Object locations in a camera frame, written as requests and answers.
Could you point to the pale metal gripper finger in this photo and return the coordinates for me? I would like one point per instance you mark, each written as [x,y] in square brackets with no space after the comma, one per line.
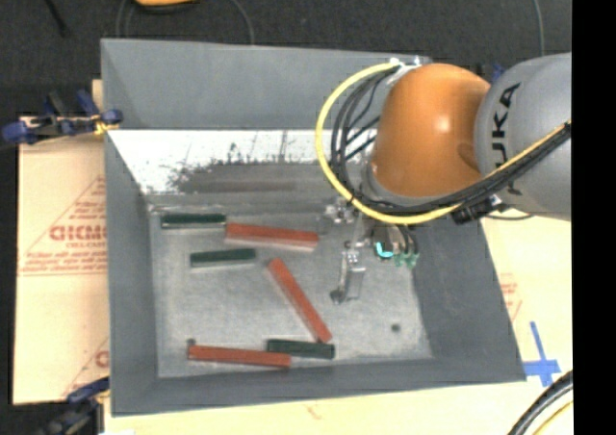
[356,283]
[342,279]

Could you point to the red-brown flat block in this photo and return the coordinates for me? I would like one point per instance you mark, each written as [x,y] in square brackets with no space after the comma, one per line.
[272,236]
[298,299]
[238,356]

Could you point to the dark green flat block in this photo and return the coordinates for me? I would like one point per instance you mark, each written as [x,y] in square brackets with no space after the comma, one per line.
[193,220]
[222,257]
[300,349]

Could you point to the grey metal bin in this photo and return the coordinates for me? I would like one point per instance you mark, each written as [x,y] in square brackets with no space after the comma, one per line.
[231,308]

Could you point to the brown cardboard board, red print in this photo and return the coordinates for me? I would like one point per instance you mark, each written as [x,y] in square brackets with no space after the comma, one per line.
[58,308]

